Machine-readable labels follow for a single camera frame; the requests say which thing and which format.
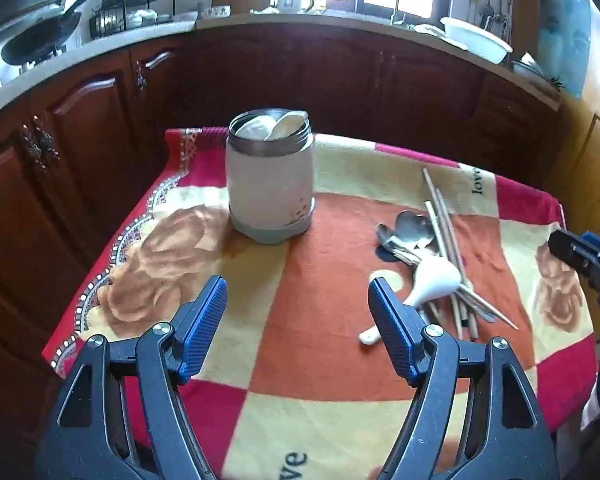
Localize white utensil jar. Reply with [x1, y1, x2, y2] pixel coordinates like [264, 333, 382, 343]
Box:
[225, 107, 316, 245]

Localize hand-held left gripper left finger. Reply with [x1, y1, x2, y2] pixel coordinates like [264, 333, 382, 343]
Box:
[32, 275, 228, 480]

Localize white dishcloth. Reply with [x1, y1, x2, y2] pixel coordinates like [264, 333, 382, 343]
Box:
[412, 22, 468, 51]

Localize white plastic basin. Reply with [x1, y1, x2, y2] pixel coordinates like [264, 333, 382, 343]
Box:
[440, 16, 514, 65]

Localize stone kitchen countertop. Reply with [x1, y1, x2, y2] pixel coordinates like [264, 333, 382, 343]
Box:
[0, 10, 563, 126]

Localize brown wooden kitchen cabinets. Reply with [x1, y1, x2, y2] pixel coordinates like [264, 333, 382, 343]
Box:
[0, 20, 566, 461]

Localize wall rail with hanging utensils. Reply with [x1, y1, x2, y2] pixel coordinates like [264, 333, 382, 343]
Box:
[470, 0, 513, 43]

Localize cream chopstick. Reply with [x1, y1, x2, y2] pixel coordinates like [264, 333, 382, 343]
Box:
[426, 202, 463, 338]
[455, 282, 519, 331]

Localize gas stove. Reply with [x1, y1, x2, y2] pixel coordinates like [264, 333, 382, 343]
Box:
[20, 45, 68, 73]

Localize small metal spoon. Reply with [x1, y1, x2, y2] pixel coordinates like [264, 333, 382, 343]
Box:
[377, 223, 423, 265]

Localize printed blanket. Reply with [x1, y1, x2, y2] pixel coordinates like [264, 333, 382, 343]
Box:
[42, 126, 598, 480]

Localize pale blue panel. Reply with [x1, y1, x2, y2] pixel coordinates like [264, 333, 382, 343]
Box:
[539, 0, 592, 98]

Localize black dish rack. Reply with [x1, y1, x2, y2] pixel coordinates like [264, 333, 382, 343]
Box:
[89, 0, 176, 40]

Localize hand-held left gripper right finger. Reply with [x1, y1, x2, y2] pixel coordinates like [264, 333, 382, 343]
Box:
[368, 276, 561, 480]

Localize black wok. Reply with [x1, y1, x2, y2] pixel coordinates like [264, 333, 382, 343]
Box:
[1, 0, 101, 66]

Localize metal bowl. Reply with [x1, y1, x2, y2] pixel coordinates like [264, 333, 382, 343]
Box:
[511, 59, 551, 85]

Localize white ceramic spoon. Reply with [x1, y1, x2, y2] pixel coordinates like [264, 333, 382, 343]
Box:
[358, 256, 463, 345]
[235, 116, 277, 141]
[265, 111, 308, 141]

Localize large metal spoon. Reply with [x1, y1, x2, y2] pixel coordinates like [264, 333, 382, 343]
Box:
[396, 210, 497, 323]

